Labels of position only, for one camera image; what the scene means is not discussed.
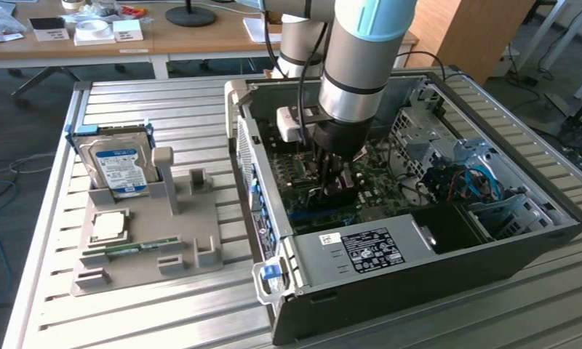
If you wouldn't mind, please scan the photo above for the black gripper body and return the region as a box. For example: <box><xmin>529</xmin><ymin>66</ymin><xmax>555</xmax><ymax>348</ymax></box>
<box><xmin>311</xmin><ymin>119</ymin><xmax>371</xmax><ymax>161</ymax></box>

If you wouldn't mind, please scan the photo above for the green motherboard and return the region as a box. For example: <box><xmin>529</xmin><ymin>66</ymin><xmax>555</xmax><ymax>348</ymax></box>
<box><xmin>270</xmin><ymin>140</ymin><xmax>420</xmax><ymax>236</ymax></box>

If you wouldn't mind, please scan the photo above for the grey power supply unit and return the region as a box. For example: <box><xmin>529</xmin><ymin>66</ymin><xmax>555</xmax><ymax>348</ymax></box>
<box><xmin>290</xmin><ymin>213</ymin><xmax>438</xmax><ymax>289</ymax></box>

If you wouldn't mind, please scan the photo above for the black open PC case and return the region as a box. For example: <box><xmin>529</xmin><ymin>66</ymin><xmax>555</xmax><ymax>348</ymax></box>
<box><xmin>224</xmin><ymin>70</ymin><xmax>582</xmax><ymax>347</ymax></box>

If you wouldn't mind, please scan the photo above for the white paper sheet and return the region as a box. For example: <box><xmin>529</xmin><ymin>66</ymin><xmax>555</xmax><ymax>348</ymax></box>
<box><xmin>243</xmin><ymin>16</ymin><xmax>283</xmax><ymax>45</ymax></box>

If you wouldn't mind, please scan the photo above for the grey parts rack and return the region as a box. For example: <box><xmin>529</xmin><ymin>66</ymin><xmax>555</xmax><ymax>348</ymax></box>
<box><xmin>69</xmin><ymin>146</ymin><xmax>225</xmax><ymax>298</ymax></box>

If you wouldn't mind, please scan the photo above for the metal disk bay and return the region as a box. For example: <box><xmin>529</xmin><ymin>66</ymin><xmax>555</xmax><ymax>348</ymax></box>
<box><xmin>467</xmin><ymin>193</ymin><xmax>566</xmax><ymax>240</ymax></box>

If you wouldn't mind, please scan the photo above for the wooden cabinet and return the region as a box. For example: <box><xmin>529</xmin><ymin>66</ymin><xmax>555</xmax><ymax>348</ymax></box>
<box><xmin>406</xmin><ymin>0</ymin><xmax>538</xmax><ymax>85</ymax></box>

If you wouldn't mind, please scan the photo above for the wooden desk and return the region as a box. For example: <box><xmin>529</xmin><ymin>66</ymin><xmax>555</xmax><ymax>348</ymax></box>
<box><xmin>0</xmin><ymin>0</ymin><xmax>420</xmax><ymax>80</ymax></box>

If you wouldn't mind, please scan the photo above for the hard disk, blue label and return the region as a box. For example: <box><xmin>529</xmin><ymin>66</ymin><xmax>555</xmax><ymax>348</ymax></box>
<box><xmin>65</xmin><ymin>123</ymin><xmax>157</xmax><ymax>200</ymax></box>

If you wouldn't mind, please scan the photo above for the green RAM stick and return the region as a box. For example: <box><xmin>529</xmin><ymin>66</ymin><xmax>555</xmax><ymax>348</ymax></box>
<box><xmin>82</xmin><ymin>237</ymin><xmax>181</xmax><ymax>257</ymax></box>

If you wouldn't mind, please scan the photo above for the black round lamp base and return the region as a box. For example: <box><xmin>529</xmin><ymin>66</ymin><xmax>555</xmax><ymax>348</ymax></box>
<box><xmin>164</xmin><ymin>0</ymin><xmax>219</xmax><ymax>28</ymax></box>

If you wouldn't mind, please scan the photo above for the silver CPU chip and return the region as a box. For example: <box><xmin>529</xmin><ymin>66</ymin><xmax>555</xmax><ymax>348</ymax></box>
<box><xmin>90</xmin><ymin>212</ymin><xmax>128</xmax><ymax>241</ymax></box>

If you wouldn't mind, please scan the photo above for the white square box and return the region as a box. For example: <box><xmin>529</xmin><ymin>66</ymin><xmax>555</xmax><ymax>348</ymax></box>
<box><xmin>112</xmin><ymin>19</ymin><xmax>144</xmax><ymax>43</ymax></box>

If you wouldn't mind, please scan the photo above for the white tape roll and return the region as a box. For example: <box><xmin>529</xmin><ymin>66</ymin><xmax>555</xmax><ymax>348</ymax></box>
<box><xmin>73</xmin><ymin>19</ymin><xmax>115</xmax><ymax>39</ymax></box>

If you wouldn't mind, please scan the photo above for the white box, black top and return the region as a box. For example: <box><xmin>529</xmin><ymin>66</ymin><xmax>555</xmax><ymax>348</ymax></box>
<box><xmin>29</xmin><ymin>16</ymin><xmax>70</xmax><ymax>42</ymax></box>

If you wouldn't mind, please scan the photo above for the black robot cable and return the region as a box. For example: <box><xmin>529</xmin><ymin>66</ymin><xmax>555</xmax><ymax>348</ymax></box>
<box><xmin>263</xmin><ymin>20</ymin><xmax>332</xmax><ymax>145</ymax></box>

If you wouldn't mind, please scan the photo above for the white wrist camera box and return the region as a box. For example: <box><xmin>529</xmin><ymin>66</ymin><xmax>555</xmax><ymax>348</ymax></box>
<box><xmin>275</xmin><ymin>105</ymin><xmax>307</xmax><ymax>143</ymax></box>

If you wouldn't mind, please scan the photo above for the orange wire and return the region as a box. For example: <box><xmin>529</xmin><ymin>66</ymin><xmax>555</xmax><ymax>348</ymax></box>
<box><xmin>445</xmin><ymin>167</ymin><xmax>486</xmax><ymax>203</ymax></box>

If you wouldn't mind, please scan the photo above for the blue wire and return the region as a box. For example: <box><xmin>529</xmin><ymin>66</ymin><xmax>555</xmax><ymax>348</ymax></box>
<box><xmin>453</xmin><ymin>165</ymin><xmax>506</xmax><ymax>204</ymax></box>

